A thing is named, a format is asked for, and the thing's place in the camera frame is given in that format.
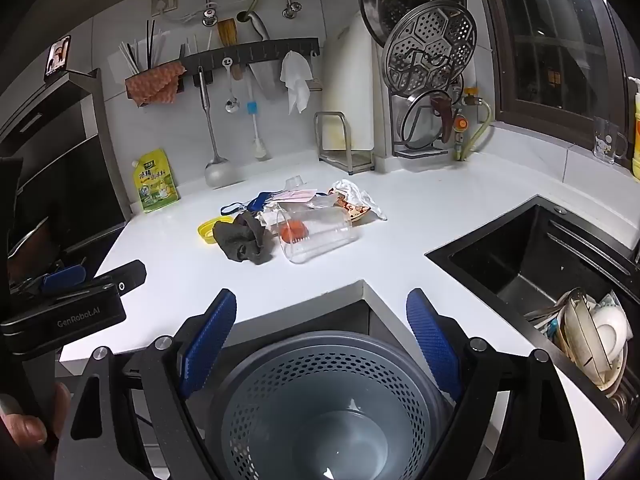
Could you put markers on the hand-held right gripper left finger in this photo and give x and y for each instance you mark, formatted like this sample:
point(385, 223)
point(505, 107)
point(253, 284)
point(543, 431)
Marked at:
point(210, 345)

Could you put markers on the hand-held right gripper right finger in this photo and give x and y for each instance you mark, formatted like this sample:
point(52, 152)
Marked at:
point(432, 345)

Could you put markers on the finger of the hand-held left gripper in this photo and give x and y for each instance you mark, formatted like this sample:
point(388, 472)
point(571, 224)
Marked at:
point(62, 278)
point(120, 276)

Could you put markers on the dark brown cloth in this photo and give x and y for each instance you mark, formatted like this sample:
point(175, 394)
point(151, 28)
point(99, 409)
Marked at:
point(245, 242)

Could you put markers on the grey perforated plastic basket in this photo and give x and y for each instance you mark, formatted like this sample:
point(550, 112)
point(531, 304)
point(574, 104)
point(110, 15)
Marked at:
point(325, 390)

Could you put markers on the white tissue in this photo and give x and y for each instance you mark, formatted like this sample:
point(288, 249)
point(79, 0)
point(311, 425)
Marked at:
point(357, 191)

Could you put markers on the clear plastic bag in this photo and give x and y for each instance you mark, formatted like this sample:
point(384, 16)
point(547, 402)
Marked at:
point(322, 202)

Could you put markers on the person's left hand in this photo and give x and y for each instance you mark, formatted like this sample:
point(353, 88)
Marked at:
point(27, 430)

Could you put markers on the yellow green seasoning pouch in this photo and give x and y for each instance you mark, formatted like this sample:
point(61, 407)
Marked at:
point(155, 185)

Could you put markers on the black range hood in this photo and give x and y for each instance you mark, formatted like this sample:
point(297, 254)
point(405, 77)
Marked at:
point(60, 160)

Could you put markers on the black kitchen sink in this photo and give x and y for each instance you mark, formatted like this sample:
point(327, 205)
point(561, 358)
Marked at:
point(525, 260)

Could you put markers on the small orange round object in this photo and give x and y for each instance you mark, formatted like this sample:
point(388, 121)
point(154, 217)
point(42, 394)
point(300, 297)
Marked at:
point(293, 232)

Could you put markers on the metal spatula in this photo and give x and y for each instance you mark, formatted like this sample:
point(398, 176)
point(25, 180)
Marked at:
point(218, 170)

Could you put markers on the pile of dirty dishes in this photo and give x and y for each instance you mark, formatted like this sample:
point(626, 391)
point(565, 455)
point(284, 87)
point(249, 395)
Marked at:
point(580, 340)

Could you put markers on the orange patterned snack wrapper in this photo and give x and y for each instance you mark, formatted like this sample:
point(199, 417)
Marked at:
point(352, 211)

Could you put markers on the pink paper sheet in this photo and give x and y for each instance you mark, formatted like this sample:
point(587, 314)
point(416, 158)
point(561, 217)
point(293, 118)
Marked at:
point(295, 194)

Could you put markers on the white bowl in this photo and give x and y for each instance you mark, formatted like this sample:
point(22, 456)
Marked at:
point(612, 327)

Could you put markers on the small clear plastic cup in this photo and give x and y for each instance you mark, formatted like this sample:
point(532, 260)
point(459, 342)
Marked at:
point(296, 182)

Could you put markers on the metal lid rack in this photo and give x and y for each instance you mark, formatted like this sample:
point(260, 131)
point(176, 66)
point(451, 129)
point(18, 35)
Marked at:
point(420, 153)

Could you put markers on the orange dish cloth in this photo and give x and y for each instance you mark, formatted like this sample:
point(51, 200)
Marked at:
point(155, 85)

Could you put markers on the small metal spoon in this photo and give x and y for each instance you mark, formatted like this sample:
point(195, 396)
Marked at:
point(230, 105)

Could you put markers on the metal cutting board stand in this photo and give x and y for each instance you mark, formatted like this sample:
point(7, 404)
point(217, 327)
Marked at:
point(345, 157)

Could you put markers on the blue white bottle brush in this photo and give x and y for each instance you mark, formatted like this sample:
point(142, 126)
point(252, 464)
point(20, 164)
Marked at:
point(251, 110)

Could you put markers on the glass pot lid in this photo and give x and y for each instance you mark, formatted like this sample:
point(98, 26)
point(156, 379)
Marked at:
point(415, 125)

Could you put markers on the bundle of chopsticks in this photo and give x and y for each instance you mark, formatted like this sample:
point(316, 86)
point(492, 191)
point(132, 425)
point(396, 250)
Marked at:
point(150, 47)

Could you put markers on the white hanging cloth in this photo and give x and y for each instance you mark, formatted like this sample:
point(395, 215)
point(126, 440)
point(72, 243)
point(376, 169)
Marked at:
point(297, 80)

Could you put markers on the wooden spatula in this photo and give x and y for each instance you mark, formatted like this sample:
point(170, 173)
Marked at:
point(226, 32)

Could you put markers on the clear glass mug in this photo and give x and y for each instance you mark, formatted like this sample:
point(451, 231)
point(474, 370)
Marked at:
point(607, 142)

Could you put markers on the white cutting board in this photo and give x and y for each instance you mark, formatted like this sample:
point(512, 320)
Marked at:
point(350, 85)

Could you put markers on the yellow dish soap bottle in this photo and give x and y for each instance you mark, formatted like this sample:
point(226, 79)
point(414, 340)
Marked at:
point(636, 135)

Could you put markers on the perforated steel steamer plate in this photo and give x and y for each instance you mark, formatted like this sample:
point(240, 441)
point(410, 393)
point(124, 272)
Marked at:
point(425, 45)

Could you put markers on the dark framed window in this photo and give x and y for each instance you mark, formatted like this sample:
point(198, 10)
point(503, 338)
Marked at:
point(550, 35)

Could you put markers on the dark wall utensil rack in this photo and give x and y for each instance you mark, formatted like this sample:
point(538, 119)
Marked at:
point(260, 50)

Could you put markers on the white wall outlet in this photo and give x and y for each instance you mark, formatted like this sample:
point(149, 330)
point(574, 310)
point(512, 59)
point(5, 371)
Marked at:
point(162, 2)

